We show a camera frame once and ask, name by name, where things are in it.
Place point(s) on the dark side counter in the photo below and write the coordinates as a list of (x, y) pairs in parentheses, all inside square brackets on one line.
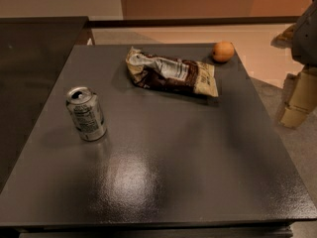
[(33, 52)]

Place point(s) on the brown chip bag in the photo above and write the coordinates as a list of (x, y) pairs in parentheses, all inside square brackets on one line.
[(171, 74)]

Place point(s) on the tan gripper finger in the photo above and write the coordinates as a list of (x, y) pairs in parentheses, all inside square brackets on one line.
[(299, 97), (284, 39)]

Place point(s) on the silver 7up soda can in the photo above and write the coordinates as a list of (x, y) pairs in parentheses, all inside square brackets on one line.
[(84, 108)]

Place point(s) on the orange fruit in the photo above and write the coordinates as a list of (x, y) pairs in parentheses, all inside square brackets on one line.
[(222, 51)]

